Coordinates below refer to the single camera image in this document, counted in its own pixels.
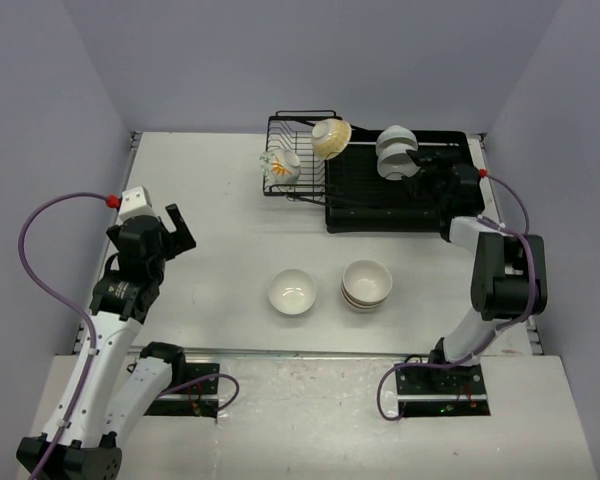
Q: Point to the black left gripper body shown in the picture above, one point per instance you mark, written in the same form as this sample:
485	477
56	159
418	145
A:
171	246

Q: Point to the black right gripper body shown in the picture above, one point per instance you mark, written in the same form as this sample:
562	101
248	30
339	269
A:
432	185

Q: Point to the white bowl back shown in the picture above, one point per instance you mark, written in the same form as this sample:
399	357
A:
396	134

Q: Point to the white bowl front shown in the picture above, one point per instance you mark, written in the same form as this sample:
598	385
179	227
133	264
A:
292	292

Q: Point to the beige floral bowl back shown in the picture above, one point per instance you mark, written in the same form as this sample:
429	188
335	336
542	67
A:
368	279

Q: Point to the beige floral bowl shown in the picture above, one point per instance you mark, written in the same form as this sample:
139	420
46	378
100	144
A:
362	307
346	292
368	279

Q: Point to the beige floral bowl front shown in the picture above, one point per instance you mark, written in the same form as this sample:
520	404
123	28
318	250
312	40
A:
362	307

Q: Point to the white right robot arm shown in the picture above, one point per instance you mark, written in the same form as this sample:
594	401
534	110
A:
509	278

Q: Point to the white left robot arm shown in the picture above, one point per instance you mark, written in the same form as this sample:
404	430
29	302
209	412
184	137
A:
83	438

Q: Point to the black dish drying tray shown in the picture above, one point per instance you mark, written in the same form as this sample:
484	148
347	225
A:
354	172

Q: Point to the yellow patterned bowl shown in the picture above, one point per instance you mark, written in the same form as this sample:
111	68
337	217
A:
330	137

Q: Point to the white green floral bowl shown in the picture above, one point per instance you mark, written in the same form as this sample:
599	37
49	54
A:
280	166

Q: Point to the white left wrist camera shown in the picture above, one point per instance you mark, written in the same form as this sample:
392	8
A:
135	201

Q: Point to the black wire dish rack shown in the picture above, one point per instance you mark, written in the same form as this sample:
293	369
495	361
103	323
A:
291	129

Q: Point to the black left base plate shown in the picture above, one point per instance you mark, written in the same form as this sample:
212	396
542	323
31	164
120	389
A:
200	401

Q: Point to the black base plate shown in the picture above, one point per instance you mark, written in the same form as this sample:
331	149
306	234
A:
200	401
432	393

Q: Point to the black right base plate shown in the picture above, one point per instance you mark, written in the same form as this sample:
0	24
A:
432	393

